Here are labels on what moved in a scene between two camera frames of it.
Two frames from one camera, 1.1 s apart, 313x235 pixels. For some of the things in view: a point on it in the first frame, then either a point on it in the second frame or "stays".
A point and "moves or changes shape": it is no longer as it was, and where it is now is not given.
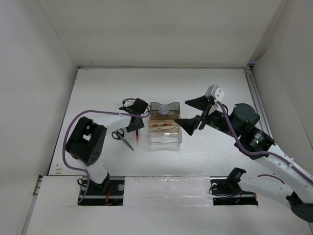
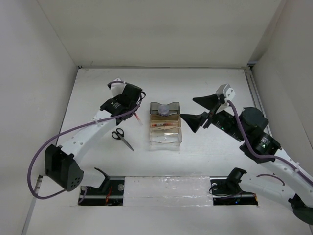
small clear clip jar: (163, 110) stays
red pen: (162, 124) stays
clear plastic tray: (166, 136) stays
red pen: (137, 138) moves or changes shape
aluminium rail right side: (256, 98) stays
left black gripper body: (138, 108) -> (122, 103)
